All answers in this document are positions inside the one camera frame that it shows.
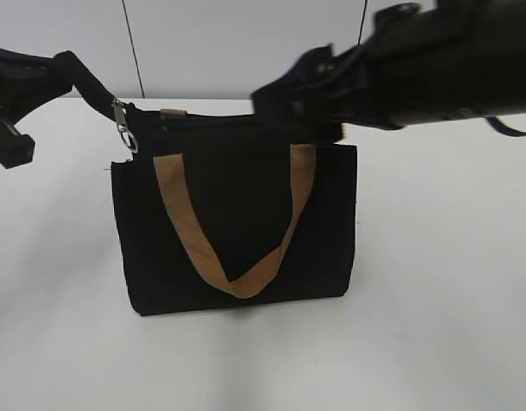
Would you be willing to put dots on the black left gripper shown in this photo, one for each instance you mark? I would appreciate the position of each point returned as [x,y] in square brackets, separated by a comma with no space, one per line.
[26,83]

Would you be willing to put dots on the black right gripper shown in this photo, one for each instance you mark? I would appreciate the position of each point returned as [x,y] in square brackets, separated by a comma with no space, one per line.
[457,61]

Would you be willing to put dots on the black canvas tote bag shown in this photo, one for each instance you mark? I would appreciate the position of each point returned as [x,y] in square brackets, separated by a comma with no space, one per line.
[221,211]

